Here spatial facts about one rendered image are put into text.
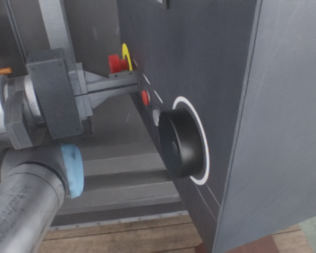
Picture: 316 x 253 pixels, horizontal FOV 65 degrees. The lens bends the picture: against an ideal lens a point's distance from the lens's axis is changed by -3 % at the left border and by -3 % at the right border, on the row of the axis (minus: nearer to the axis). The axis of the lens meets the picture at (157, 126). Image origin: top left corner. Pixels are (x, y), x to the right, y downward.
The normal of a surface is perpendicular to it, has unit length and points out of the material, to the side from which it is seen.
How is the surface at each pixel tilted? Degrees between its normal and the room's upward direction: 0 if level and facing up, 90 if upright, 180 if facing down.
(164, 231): 0
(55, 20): 86
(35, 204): 58
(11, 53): 86
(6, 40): 86
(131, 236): 0
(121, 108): 86
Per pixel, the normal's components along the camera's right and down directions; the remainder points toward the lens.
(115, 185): -0.04, -0.82
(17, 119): 0.09, -0.53
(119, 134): 0.12, 0.56
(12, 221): 0.61, -0.76
